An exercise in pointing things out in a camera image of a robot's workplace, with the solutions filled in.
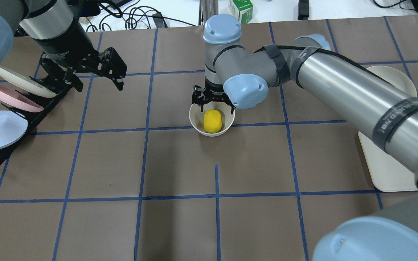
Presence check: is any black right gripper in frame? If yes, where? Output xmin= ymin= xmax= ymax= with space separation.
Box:
xmin=191 ymin=84 xmax=236 ymax=115

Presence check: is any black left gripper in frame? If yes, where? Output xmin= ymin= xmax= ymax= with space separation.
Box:
xmin=38 ymin=33 xmax=99 ymax=91

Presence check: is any yellow lemon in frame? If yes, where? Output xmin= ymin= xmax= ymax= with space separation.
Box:
xmin=203 ymin=109 xmax=222 ymax=134

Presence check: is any white bowl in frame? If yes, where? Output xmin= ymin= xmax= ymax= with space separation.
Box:
xmin=189 ymin=102 xmax=235 ymax=137

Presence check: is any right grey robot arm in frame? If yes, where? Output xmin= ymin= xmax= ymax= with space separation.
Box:
xmin=192 ymin=14 xmax=418 ymax=261

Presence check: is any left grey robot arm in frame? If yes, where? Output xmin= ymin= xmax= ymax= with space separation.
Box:
xmin=0 ymin=0 xmax=100 ymax=82

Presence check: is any cream plate in rack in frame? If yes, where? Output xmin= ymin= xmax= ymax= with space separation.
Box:
xmin=0 ymin=67 xmax=57 ymax=99

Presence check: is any pink plate in rack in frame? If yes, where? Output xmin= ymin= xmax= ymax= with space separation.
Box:
xmin=0 ymin=84 xmax=44 ymax=113

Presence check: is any green white carton box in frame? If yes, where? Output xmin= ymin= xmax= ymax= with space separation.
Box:
xmin=228 ymin=0 xmax=254 ymax=24

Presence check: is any black power adapter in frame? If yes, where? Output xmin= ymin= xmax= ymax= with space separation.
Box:
xmin=297 ymin=0 xmax=310 ymax=20

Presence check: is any black dish rack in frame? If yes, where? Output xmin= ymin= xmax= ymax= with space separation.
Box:
xmin=0 ymin=54 xmax=83 ymax=167

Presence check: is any cream round plate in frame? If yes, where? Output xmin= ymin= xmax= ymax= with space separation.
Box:
xmin=367 ymin=65 xmax=418 ymax=96

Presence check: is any cream rectangular tray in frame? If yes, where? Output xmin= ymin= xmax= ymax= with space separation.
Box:
xmin=358 ymin=132 xmax=418 ymax=192

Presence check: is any aluminium frame post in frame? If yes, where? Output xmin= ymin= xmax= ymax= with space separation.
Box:
xmin=198 ymin=0 xmax=220 ymax=25

